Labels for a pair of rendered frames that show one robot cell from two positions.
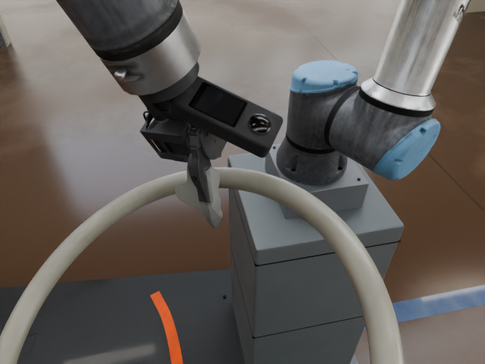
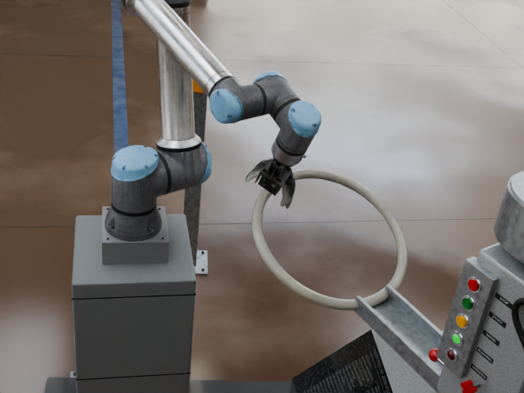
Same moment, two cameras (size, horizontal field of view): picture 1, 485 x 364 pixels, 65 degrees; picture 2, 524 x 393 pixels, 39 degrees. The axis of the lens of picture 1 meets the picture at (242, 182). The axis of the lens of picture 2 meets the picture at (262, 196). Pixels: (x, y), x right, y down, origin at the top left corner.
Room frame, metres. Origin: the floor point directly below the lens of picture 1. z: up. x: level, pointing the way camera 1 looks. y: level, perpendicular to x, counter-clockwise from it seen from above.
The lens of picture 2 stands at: (0.48, 1.88, 2.39)
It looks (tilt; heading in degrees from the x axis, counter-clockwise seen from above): 32 degrees down; 268
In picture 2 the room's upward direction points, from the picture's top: 7 degrees clockwise
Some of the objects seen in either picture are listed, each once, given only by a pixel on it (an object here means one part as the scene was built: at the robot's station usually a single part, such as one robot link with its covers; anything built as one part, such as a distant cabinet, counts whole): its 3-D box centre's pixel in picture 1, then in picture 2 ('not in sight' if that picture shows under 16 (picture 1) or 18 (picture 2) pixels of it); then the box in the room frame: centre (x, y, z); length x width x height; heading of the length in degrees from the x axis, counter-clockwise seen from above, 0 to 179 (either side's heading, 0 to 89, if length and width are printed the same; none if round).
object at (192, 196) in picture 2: not in sight; (193, 174); (0.72, -1.23, 0.54); 0.20 x 0.20 x 1.09; 6
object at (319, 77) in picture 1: (322, 102); (136, 177); (0.83, -0.19, 1.12); 0.17 x 0.15 x 0.18; 40
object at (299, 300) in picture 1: (294, 275); (132, 337); (0.84, -0.19, 0.43); 0.50 x 0.50 x 0.85; 12
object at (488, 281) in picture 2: not in sight; (467, 319); (-0.04, 0.63, 1.35); 0.08 x 0.03 x 0.28; 125
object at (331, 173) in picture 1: (312, 147); (133, 213); (0.84, -0.19, 0.99); 0.19 x 0.19 x 0.10
